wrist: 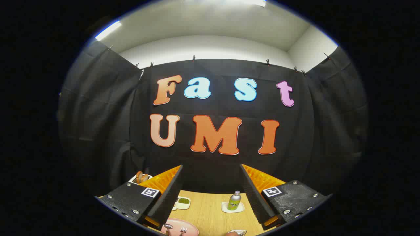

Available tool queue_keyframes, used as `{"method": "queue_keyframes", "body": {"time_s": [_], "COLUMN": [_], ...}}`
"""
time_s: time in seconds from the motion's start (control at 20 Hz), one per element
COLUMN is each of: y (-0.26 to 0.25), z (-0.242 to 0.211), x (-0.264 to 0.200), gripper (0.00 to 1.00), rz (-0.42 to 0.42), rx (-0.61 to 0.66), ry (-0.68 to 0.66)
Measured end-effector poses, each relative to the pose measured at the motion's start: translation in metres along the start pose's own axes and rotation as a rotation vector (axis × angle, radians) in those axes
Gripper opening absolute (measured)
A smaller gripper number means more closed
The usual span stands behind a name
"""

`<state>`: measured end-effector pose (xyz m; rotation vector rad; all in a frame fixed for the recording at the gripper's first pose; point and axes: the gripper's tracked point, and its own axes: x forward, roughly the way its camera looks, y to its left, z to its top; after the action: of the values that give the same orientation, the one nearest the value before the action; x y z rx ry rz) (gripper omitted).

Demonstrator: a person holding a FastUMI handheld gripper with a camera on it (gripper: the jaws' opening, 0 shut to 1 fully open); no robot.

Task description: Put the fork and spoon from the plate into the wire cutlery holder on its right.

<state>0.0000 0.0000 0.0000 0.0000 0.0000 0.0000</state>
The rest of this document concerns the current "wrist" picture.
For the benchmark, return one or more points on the brown toast slice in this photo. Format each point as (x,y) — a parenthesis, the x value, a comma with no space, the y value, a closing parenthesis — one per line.
(141,177)

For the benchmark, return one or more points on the white square coaster tray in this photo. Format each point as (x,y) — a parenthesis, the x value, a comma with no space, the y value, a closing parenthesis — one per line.
(239,209)

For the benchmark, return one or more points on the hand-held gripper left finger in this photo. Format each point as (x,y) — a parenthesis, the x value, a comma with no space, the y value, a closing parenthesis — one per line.
(170,193)

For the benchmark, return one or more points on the green soda bottle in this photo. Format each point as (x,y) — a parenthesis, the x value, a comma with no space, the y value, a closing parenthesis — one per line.
(234,202)

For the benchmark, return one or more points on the pink round plate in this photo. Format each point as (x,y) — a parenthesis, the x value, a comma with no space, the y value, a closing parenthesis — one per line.
(190,227)

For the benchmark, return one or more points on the green beans heap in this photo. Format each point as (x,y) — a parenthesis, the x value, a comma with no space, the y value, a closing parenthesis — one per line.
(183,200)

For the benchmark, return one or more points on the perforated metal drain basket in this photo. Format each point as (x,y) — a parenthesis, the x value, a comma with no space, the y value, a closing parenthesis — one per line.
(241,232)

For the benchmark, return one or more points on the row of black cloth clips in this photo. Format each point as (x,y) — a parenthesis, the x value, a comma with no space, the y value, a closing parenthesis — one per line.
(193,59)

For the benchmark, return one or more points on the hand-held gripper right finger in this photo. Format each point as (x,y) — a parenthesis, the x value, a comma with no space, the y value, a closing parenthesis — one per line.
(252,193)

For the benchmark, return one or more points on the white divided dish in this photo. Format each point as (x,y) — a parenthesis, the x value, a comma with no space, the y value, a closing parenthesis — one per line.
(180,206)

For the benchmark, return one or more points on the white toaster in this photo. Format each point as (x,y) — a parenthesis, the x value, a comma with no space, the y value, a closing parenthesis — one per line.
(133,179)

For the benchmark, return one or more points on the long ceiling light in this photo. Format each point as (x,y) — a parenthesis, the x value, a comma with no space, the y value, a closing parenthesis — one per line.
(108,30)

